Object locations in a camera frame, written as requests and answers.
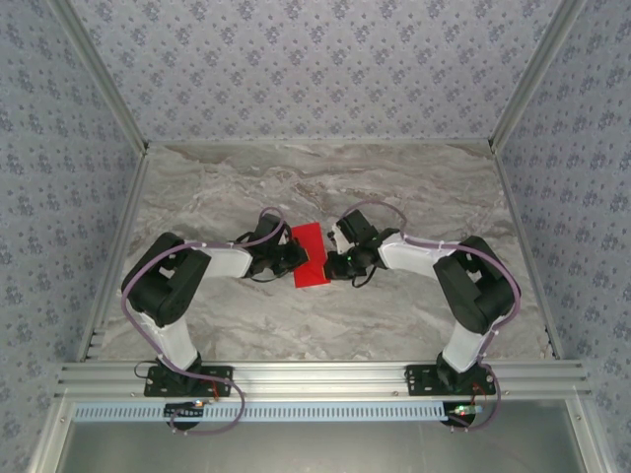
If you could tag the red paper sheet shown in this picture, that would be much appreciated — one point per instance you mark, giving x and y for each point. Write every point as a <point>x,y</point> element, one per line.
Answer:
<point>310,236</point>

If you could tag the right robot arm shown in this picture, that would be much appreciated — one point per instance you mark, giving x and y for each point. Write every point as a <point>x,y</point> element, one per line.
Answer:
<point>473,290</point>

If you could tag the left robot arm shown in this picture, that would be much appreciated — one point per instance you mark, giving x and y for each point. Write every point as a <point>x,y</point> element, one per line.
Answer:
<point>162,281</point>

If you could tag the small adapter board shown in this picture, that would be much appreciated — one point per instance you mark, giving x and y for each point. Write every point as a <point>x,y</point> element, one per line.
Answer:
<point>185,410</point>
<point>461,411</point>

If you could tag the metal shelf panel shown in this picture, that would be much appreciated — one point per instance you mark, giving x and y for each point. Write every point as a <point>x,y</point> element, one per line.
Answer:
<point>320,448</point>

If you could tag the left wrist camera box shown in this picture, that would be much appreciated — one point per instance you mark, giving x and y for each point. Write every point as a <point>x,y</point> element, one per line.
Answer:
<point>270,229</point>

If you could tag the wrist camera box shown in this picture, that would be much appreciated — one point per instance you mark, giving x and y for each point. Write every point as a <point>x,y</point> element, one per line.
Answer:
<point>357,224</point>
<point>270,229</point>

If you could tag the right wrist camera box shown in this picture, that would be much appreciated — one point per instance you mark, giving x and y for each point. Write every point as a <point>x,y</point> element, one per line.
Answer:
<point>357,224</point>

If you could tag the aluminium mounting rail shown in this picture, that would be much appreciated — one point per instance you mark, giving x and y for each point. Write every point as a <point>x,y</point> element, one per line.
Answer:
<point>320,379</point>

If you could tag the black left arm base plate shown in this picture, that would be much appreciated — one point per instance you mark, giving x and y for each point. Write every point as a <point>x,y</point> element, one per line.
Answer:
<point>217,382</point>

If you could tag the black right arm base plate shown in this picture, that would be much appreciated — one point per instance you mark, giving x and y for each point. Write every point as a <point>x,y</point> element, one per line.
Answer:
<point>419,382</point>

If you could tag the aluminium side rail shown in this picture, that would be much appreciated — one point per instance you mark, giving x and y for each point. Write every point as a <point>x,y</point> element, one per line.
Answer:
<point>116,256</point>
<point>530,256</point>

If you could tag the aluminium corner post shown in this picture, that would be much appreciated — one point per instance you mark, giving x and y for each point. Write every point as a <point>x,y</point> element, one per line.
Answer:
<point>537,74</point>
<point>98,74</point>

